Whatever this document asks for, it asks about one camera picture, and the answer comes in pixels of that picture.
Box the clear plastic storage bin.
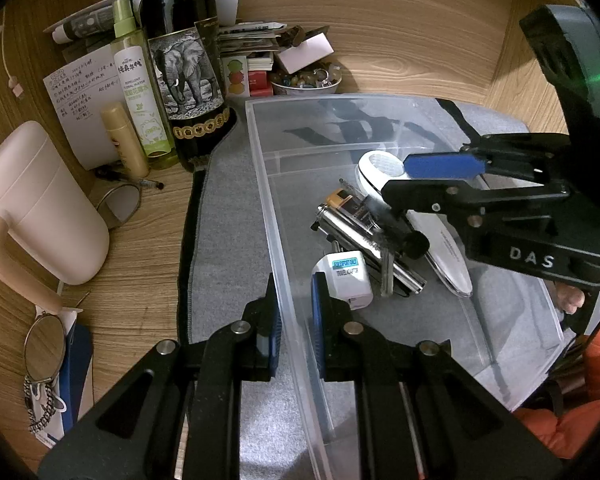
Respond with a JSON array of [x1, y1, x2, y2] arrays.
[[246, 94, 565, 479]]

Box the red small box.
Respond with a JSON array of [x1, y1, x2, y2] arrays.
[[248, 70, 273, 98]]

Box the white paper card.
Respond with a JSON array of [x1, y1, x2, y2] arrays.
[[276, 32, 334, 74]]

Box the small beige tube bottle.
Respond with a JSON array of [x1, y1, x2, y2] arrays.
[[100, 102, 149, 179]]

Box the silver chain bracelet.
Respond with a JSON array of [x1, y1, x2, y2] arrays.
[[22, 374, 67, 435]]

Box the round lens eyeglasses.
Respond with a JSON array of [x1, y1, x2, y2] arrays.
[[95, 183, 142, 230]]

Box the white plug adapter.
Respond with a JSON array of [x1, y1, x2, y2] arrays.
[[312, 250, 374, 310]]

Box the white handheld massager device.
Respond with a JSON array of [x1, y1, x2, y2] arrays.
[[356, 151, 474, 297]]

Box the white handwritten paper sheet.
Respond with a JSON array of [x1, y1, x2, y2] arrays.
[[43, 46, 123, 170]]

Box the stack of papers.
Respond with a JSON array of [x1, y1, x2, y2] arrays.
[[216, 22, 287, 54]]

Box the round hand mirror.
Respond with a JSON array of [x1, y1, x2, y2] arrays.
[[23, 290, 91, 384]]

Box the black gold battery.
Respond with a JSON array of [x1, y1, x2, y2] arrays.
[[326, 188, 378, 233]]

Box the pink cup with handle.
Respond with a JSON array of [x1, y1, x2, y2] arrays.
[[0, 120, 110, 314]]

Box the green spray bottle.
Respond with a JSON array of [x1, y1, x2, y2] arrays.
[[111, 0, 178, 169]]

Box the white bowl of trinkets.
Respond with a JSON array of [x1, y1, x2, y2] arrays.
[[268, 63, 342, 96]]

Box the dark elephant label wine bottle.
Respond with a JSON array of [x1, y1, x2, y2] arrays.
[[140, 0, 236, 172]]

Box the orange jacket sleeve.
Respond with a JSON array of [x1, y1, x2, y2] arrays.
[[514, 331, 600, 460]]

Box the blue white booklet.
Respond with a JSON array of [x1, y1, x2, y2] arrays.
[[23, 315, 94, 448]]

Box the traffic light card box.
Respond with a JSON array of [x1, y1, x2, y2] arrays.
[[221, 55, 250, 98]]

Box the silver metal flashlight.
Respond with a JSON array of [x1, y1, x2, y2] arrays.
[[311, 204, 427, 295]]

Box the person's right hand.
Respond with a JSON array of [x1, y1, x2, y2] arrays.
[[555, 283, 586, 315]]

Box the black pen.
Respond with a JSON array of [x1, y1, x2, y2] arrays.
[[92, 164, 166, 192]]

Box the white charging cable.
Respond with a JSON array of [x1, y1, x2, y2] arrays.
[[0, 6, 27, 99]]

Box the grey lettered cloth mat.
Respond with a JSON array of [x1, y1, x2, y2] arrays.
[[178, 96, 559, 479]]

